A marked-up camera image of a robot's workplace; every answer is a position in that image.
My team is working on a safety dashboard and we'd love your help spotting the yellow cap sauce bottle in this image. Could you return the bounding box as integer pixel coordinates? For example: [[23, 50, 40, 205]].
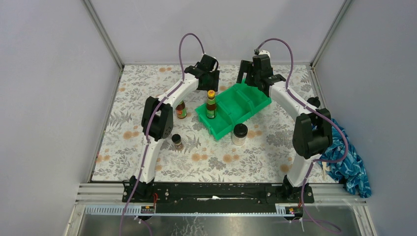
[[206, 90, 217, 119]]

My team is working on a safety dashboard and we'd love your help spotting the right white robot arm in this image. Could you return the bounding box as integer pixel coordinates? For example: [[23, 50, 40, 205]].
[[237, 54, 332, 203]]

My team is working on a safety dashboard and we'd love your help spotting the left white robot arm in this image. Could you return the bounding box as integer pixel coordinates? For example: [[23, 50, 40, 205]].
[[132, 54, 220, 202]]

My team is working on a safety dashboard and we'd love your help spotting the green cap chili sauce bottle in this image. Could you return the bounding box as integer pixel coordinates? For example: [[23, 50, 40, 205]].
[[176, 101, 187, 119]]

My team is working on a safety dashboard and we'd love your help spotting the green bin near section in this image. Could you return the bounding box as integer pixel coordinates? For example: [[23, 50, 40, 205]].
[[196, 99, 236, 140]]

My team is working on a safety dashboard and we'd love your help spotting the right clear black lid jar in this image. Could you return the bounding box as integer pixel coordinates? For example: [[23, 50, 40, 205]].
[[307, 96, 321, 108]]

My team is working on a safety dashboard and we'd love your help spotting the large clear black lid jar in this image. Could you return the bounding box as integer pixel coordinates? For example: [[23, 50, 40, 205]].
[[232, 123, 248, 146]]

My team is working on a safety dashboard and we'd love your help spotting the front black cap spice jar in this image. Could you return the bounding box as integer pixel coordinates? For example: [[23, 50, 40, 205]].
[[171, 134, 183, 150]]

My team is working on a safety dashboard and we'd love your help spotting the floral table mat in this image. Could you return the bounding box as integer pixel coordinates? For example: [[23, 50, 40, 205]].
[[91, 64, 327, 183]]

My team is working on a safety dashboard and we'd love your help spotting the blue patterned cloth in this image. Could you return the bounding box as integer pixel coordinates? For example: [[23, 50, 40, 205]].
[[320, 118, 372, 198]]

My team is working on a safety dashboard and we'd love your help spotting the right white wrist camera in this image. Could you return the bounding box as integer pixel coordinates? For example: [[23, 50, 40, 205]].
[[254, 49, 271, 57]]

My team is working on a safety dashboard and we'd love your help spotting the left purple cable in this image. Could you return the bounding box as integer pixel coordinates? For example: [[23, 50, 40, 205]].
[[118, 32, 207, 236]]

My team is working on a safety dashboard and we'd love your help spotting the purple cable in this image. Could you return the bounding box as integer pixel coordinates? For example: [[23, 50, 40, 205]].
[[254, 37, 349, 236], [118, 32, 207, 236]]

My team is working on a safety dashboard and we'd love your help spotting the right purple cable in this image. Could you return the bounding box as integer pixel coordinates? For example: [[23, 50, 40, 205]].
[[254, 37, 349, 236]]

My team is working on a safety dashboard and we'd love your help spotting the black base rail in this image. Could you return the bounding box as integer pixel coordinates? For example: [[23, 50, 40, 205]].
[[122, 178, 315, 212]]

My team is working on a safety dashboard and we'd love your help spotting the white slotted cable duct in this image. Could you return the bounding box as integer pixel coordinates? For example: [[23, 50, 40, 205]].
[[85, 205, 295, 217]]

